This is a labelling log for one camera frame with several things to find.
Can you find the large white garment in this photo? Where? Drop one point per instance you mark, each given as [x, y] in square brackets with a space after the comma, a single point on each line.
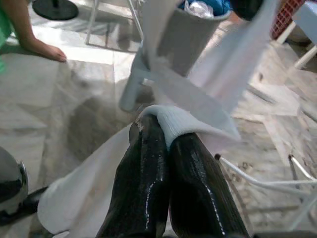
[173, 121]

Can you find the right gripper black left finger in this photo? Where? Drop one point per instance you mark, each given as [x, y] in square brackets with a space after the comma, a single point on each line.
[143, 178]

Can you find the small white garment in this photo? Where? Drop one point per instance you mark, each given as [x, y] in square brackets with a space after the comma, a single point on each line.
[199, 8]

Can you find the grey laundry bucket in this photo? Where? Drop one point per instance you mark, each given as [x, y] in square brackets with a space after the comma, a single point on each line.
[188, 42]

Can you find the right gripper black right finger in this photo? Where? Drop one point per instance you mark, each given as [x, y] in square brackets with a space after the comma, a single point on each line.
[198, 193]

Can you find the green plastic stool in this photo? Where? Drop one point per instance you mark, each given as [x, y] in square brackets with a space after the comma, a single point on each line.
[3, 29]

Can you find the grey folding chair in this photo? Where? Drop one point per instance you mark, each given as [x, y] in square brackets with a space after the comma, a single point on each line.
[135, 21]

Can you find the black standing fan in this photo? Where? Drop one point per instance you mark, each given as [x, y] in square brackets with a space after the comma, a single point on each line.
[55, 8]

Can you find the person's bare leg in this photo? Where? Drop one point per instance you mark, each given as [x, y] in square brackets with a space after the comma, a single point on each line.
[42, 42]

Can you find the white table with thick legs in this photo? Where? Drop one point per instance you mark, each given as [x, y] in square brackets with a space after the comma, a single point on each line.
[307, 17]

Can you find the pale blue plastic chair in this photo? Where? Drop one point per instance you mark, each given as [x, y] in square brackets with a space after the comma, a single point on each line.
[132, 81]

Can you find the light blue folding table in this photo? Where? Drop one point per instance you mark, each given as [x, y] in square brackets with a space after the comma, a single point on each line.
[284, 184]

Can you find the blue garment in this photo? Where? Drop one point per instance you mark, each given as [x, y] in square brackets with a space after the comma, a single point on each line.
[220, 3]

